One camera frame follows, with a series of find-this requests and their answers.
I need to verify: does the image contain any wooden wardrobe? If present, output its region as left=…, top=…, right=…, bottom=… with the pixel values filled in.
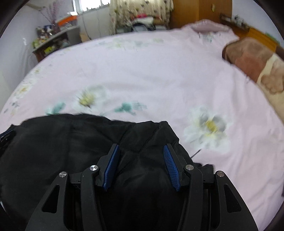
left=169, top=0, right=233, bottom=29

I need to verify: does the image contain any brown bear print pillow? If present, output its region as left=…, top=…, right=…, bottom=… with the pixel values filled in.
left=222, top=37, right=283, bottom=120

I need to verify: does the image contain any wooden shelf with clutter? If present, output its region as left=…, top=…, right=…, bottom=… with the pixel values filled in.
left=32, top=26, right=82, bottom=62

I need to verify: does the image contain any wooden headboard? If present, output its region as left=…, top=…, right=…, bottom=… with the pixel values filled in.
left=220, top=14, right=280, bottom=52

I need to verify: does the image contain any pink floral bed sheet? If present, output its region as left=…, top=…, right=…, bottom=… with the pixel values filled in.
left=1, top=21, right=283, bottom=230

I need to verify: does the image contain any heart pattern curtain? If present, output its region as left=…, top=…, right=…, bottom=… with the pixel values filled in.
left=109, top=0, right=174, bottom=35

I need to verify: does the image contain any orange storage box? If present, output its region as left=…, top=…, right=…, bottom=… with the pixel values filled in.
left=55, top=15, right=77, bottom=26

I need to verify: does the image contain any black puffer jacket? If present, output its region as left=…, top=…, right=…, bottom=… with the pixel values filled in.
left=0, top=112, right=215, bottom=231

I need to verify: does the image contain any vase with pink branches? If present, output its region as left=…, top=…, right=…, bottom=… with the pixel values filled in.
left=40, top=0, right=64, bottom=33

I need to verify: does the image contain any pile of clothes by window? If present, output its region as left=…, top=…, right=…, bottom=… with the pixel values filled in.
left=116, top=14, right=168, bottom=34

